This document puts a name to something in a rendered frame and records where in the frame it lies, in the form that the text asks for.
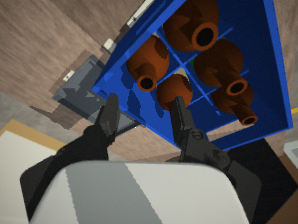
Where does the blue crate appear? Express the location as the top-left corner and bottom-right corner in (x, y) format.
(91, 0), (293, 151)

